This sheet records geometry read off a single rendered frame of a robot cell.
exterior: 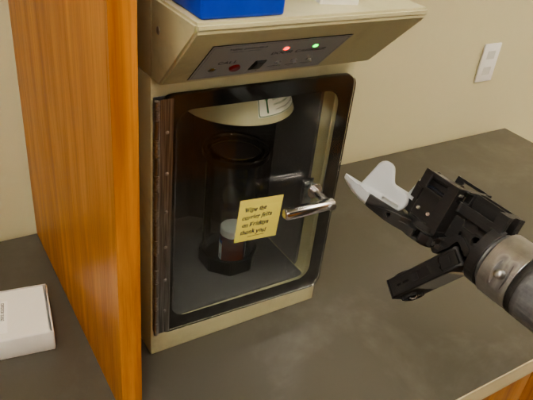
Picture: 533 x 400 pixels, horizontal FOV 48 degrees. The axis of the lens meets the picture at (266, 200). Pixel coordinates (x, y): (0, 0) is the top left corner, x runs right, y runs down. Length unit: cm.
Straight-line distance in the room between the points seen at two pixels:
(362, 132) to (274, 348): 78
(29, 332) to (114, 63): 53
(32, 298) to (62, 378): 15
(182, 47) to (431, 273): 38
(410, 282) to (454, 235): 8
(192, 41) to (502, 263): 39
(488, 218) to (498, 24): 120
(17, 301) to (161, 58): 53
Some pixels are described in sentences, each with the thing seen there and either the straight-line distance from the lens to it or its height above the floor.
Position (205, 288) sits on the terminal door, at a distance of 95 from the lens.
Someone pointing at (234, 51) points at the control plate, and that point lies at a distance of 69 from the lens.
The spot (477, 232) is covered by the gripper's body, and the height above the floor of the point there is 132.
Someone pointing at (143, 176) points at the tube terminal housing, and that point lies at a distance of 84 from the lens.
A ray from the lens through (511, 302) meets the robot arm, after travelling 67.
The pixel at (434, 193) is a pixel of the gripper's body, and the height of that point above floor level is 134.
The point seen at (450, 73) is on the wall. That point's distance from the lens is 180.
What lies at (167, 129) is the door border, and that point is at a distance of 77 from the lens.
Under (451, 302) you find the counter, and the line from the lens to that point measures 123.
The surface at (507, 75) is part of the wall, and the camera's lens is 200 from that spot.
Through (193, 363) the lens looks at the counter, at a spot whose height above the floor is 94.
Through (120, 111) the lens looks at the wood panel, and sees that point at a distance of 65.
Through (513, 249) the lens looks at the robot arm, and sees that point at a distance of 68.
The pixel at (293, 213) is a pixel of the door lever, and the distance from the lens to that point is 88.
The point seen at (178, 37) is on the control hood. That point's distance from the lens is 66.
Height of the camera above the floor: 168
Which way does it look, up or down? 32 degrees down
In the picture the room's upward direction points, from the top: 7 degrees clockwise
